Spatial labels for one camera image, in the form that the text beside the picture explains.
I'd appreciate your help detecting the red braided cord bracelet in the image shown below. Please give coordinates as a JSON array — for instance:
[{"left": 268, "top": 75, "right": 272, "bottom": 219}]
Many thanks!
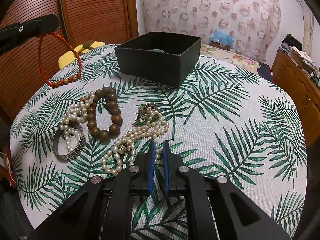
[{"left": 37, "top": 31, "right": 83, "bottom": 89}]

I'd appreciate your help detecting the white pearl necklace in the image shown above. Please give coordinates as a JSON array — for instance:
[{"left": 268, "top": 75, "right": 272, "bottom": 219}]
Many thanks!
[{"left": 58, "top": 91, "right": 99, "bottom": 153}]

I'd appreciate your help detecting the gold green charm jewelry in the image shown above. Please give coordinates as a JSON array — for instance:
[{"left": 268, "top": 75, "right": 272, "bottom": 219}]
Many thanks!
[{"left": 132, "top": 102, "right": 160, "bottom": 127}]

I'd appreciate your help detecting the black jewelry box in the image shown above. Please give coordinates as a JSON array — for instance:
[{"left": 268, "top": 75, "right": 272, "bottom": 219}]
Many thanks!
[{"left": 114, "top": 31, "right": 201, "bottom": 88}]

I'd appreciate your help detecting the yellow plush toy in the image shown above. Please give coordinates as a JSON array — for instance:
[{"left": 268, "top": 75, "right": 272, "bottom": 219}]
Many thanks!
[{"left": 57, "top": 40, "right": 106, "bottom": 70}]

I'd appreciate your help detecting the silver cuff bangle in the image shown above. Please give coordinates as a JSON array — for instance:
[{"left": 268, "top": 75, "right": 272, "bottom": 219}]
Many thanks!
[{"left": 52, "top": 121, "right": 86, "bottom": 161}]

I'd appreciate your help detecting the wooden louvered wardrobe door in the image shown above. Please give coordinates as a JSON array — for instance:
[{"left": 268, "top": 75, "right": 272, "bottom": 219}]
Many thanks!
[{"left": 1, "top": 0, "right": 138, "bottom": 123}]

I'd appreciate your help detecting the palm leaf tablecloth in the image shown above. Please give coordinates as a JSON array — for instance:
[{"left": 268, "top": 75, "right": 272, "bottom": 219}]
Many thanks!
[{"left": 10, "top": 45, "right": 307, "bottom": 236}]

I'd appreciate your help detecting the wooden sideboard cabinet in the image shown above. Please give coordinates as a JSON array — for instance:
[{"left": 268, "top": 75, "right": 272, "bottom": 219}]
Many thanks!
[{"left": 272, "top": 50, "right": 320, "bottom": 146}]

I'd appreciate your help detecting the floral bed quilt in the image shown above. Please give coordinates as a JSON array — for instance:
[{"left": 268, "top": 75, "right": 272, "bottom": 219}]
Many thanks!
[{"left": 200, "top": 43, "right": 260, "bottom": 74}]

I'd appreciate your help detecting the stack of folded clothes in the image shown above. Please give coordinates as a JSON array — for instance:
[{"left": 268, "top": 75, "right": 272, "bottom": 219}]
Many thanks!
[{"left": 280, "top": 34, "right": 319, "bottom": 83}]

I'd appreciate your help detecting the patterned sheer curtain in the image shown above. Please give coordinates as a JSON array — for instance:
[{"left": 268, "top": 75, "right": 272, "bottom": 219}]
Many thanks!
[{"left": 142, "top": 0, "right": 281, "bottom": 61}]

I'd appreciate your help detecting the cream side curtain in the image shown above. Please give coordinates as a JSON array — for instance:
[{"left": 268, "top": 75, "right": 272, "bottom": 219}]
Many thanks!
[{"left": 302, "top": 3, "right": 314, "bottom": 55}]

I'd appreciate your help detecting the brown wooden bead bracelet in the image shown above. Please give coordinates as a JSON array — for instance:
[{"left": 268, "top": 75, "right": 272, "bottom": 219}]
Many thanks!
[{"left": 86, "top": 86, "right": 124, "bottom": 142}]

